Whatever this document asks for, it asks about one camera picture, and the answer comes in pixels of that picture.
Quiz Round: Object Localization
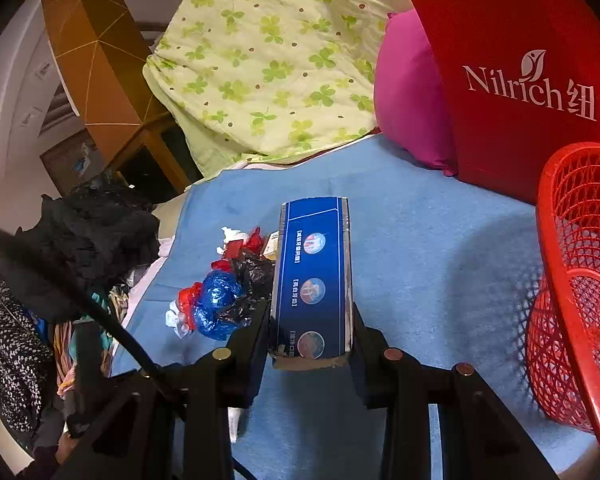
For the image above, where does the black plastic bag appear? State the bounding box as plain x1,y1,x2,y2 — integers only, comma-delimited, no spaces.
219,249,275,326

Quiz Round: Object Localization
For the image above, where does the green clover pattern quilt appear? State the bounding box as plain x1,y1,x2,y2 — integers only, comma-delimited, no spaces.
143,0,412,179

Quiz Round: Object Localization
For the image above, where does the blue plastic bag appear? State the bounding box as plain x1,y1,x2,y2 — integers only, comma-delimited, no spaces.
193,270,246,341

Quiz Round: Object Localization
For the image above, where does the speckled black white garment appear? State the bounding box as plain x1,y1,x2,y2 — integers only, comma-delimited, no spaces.
0,273,54,432

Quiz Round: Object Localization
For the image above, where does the red plastic bag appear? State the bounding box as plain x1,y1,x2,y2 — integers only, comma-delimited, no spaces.
174,226,264,326

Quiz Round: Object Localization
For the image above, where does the small orange white carton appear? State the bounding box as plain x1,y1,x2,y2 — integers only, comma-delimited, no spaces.
262,231,279,261

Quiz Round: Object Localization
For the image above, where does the brown wooden cabinet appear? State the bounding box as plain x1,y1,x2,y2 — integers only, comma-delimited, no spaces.
41,0,192,194

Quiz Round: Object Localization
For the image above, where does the white tissue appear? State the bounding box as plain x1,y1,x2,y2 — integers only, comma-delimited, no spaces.
216,226,250,255

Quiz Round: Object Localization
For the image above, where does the blue bed blanket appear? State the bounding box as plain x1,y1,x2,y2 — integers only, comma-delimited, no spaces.
128,136,595,479

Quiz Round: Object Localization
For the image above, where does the red mesh plastic basket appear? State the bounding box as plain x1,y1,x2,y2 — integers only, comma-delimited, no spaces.
524,142,600,445

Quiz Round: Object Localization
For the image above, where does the blue cardboard box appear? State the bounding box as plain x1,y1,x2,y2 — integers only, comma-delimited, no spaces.
268,196,353,372

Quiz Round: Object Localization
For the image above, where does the red Nilrich paper bag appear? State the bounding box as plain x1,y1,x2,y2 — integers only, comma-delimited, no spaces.
411,0,600,203

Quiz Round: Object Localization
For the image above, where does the magenta pillow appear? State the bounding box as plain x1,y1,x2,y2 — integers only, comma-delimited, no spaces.
374,9,457,176

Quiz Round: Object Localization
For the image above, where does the black clothing pile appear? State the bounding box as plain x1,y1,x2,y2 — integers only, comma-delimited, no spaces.
16,171,160,294

